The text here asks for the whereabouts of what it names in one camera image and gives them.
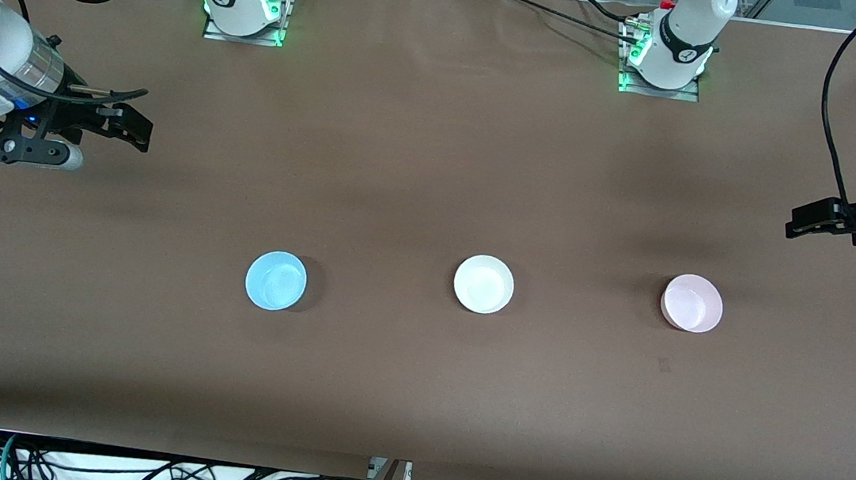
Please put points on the brown table cover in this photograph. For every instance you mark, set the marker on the brown table cover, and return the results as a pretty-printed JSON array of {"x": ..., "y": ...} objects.
[{"x": 437, "y": 153}]

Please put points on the white bowl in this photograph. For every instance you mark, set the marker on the white bowl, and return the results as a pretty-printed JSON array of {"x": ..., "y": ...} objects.
[{"x": 484, "y": 283}]

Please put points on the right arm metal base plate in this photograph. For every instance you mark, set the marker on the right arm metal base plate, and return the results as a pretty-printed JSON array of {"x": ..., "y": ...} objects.
[{"x": 215, "y": 33}]

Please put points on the pink bowl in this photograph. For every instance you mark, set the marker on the pink bowl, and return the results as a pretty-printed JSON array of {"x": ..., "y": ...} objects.
[{"x": 693, "y": 303}]

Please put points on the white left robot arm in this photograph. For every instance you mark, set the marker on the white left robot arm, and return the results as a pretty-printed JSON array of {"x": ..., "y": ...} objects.
[{"x": 685, "y": 28}]

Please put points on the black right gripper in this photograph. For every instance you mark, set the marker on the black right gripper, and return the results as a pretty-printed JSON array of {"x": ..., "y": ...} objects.
[{"x": 76, "y": 115}]

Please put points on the light blue bowl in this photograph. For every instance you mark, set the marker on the light blue bowl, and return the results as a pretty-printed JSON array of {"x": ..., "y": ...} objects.
[{"x": 276, "y": 280}]

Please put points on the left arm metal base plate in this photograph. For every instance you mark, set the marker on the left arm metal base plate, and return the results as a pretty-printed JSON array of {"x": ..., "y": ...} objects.
[{"x": 686, "y": 94}]

